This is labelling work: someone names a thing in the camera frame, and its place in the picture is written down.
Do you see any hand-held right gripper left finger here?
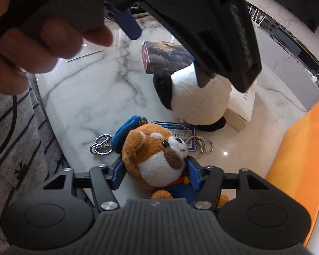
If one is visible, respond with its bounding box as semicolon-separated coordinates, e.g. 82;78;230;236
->
43;157;127;213

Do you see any white router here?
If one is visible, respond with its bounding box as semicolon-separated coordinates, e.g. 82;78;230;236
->
246;4;264;28

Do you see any brown dog plush toy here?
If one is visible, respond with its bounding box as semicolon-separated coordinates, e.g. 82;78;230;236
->
112;115;230;208

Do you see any black television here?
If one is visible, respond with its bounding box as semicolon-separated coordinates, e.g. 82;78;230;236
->
236;0;319;34

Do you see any silver keyring clasp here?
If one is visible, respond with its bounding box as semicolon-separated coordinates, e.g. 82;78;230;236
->
90;133;114;156
184;123;214;155

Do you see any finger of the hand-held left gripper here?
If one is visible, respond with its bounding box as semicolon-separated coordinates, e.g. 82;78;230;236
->
105;1;143;41
149;7;219;89

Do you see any orange board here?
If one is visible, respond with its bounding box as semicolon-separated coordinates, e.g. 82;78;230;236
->
264;99;319;246

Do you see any dark printed card box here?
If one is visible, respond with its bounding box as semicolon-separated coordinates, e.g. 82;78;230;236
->
141;40;196;75

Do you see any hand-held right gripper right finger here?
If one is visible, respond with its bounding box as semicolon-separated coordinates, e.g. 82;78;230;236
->
186;158;269;213

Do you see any black and white panda plush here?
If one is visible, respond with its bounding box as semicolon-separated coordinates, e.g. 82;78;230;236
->
152;60;232;133

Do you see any person's left hand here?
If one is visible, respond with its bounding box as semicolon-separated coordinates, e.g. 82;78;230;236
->
0;0;114;95

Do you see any grey patterned blanket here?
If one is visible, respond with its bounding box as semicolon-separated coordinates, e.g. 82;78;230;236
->
0;72;70;245

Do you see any blue and white card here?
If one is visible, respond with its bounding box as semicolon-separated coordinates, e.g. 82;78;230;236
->
151;120;196;152

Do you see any white paper box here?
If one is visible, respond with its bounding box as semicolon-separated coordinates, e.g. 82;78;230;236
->
225;83;258;132

